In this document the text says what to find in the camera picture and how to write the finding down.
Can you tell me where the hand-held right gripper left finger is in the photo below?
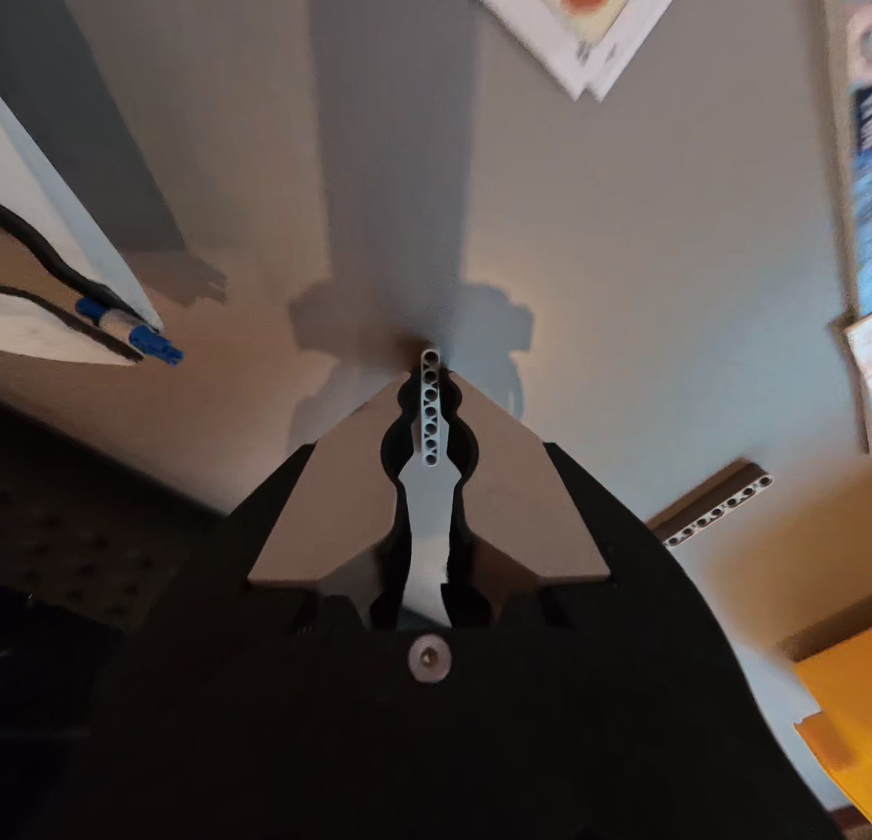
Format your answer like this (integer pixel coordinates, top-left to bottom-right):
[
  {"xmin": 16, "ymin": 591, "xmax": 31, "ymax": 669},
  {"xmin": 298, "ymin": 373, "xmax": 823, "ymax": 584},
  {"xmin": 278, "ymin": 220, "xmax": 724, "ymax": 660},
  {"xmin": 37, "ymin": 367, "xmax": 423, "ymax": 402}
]
[{"xmin": 247, "ymin": 371, "xmax": 418, "ymax": 628}]

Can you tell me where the small blue booklet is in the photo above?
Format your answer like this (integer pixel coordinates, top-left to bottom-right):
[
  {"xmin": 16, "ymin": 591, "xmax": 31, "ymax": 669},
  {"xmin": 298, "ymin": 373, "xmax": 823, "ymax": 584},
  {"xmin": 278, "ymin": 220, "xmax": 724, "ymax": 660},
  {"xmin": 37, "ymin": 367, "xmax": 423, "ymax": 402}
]
[{"xmin": 821, "ymin": 0, "xmax": 872, "ymax": 309}]

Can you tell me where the open instruction booklet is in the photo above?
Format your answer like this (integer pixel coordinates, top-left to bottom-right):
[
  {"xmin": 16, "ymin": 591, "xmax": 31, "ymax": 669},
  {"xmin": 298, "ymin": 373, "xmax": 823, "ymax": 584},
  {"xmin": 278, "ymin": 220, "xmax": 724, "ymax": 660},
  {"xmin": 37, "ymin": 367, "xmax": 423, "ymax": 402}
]
[{"xmin": 450, "ymin": 0, "xmax": 697, "ymax": 102}]

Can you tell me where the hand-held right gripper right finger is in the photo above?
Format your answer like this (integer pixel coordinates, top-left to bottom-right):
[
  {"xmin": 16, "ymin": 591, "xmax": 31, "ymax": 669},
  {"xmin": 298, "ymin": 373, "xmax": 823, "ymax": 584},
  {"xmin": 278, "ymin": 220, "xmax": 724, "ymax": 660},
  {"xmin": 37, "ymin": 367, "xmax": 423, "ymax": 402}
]
[{"xmin": 441, "ymin": 370, "xmax": 612, "ymax": 628}]

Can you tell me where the blue connector pin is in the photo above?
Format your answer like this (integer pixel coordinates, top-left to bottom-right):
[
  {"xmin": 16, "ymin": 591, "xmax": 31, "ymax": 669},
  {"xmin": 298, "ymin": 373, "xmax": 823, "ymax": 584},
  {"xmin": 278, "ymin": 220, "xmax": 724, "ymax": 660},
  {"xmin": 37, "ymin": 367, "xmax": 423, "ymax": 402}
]
[{"xmin": 74, "ymin": 297, "xmax": 185, "ymax": 368}]

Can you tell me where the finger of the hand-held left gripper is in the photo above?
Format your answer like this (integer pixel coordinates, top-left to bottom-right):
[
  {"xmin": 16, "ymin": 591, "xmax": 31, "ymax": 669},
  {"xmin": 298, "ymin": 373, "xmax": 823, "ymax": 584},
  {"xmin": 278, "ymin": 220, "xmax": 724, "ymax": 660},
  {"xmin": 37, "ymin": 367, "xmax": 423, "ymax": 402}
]
[
  {"xmin": 0, "ymin": 97, "xmax": 166, "ymax": 334},
  {"xmin": 0, "ymin": 284, "xmax": 146, "ymax": 369}
]

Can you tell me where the perforated dark fabric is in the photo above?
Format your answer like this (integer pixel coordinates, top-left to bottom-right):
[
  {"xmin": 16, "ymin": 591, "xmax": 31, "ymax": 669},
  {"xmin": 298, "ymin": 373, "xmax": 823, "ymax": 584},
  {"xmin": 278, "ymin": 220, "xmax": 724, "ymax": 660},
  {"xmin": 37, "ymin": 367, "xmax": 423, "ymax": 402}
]
[{"xmin": 0, "ymin": 404, "xmax": 227, "ymax": 631}]

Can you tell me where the yellow plastic bin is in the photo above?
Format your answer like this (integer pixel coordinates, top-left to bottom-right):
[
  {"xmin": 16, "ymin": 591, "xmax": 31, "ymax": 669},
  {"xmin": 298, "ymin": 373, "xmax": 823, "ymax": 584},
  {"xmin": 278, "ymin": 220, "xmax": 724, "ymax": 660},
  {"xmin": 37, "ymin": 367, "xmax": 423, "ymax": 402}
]
[{"xmin": 792, "ymin": 641, "xmax": 872, "ymax": 822}]

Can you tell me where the grey desk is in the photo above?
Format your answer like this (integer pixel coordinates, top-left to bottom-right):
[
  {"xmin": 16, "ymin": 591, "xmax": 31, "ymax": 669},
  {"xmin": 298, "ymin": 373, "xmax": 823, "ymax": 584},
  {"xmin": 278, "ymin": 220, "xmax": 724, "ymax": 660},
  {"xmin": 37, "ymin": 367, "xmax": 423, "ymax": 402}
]
[{"xmin": 0, "ymin": 0, "xmax": 872, "ymax": 814}]

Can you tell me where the dark grey holed building beam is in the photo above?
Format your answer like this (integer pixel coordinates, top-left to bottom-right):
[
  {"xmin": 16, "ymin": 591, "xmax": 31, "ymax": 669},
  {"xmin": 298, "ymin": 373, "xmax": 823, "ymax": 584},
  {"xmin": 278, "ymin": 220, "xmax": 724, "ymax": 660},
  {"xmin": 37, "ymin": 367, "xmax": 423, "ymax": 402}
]
[{"xmin": 646, "ymin": 460, "xmax": 775, "ymax": 549}]

